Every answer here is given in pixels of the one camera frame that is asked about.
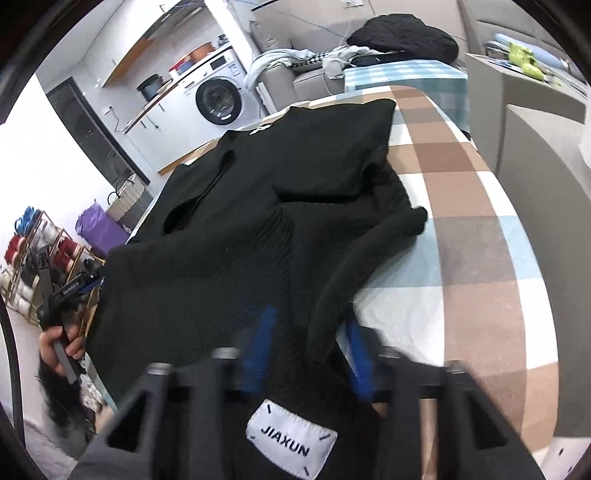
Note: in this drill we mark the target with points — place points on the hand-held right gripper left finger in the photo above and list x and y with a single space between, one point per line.
264 341

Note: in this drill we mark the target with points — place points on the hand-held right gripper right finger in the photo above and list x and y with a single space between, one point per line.
358 355

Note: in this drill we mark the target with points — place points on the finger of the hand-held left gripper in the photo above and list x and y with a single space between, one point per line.
92 278

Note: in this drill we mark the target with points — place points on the black knit sweater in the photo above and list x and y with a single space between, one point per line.
258 217

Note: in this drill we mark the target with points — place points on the person's left hand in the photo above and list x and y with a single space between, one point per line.
48 353

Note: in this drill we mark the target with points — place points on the purple bag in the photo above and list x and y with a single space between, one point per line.
99 228

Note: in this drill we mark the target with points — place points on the woven basket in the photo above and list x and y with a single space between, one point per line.
131 201

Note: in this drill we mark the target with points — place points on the dark glass door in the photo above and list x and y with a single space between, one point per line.
90 134

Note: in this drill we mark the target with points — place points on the brown blue checked blanket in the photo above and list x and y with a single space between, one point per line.
466 258

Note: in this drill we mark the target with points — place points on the white counter with wooden edge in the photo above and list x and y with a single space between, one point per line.
152 108

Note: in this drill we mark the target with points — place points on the black pot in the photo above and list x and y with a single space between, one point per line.
148 87

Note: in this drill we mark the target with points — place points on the white washing machine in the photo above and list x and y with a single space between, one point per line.
219 99

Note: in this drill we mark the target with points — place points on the red box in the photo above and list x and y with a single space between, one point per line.
179 64

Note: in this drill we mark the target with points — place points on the grey upholstered headboard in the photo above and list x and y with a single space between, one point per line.
549 221

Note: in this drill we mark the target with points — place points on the orange basin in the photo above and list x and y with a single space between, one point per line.
202 51

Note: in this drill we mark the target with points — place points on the white grey garment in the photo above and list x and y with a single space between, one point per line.
272 62

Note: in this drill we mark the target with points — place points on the blue white checked cloth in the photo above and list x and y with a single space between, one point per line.
415 76

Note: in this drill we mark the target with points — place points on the light grey garment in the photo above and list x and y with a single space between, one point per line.
339 60

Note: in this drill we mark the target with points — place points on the grey upholstered bench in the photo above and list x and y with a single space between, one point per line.
517 87

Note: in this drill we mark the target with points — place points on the grey sofa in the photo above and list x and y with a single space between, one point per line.
314 27

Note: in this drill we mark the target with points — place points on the black garment pile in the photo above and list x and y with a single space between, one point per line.
401 37

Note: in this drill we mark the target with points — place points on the yellow green garment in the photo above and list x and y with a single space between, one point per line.
524 57

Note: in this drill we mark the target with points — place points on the light blue pillow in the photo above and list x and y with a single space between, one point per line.
549 48

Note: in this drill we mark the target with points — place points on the white wall cabinet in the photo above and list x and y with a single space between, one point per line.
152 37

